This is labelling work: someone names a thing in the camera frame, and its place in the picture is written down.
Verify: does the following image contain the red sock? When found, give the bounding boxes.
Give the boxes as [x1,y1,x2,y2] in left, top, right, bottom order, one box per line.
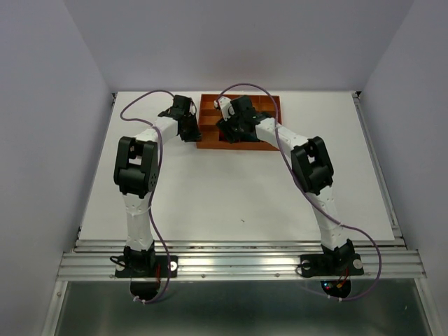
[219,131,228,142]

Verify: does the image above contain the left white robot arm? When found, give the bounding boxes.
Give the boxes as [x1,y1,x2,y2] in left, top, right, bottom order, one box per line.
[113,94,202,276]

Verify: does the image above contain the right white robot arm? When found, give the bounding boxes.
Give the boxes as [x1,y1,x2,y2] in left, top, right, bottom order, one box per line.
[213,95,348,273]

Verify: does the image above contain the orange compartment tray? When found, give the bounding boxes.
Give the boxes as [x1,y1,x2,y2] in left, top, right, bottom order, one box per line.
[196,93,282,151]

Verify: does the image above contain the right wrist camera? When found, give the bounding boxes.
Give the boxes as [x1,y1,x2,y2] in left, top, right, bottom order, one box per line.
[213,96,235,120]

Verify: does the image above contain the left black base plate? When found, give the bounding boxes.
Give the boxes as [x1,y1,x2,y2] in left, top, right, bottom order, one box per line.
[109,255,179,279]

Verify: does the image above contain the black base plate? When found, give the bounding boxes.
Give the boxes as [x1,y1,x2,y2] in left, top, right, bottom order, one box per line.
[109,255,179,279]
[295,253,364,278]

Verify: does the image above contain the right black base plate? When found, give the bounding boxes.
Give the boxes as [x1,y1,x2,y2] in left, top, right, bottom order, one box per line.
[295,253,364,278]

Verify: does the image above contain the aluminium mounting rail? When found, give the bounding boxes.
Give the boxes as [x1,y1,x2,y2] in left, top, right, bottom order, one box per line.
[57,238,426,281]

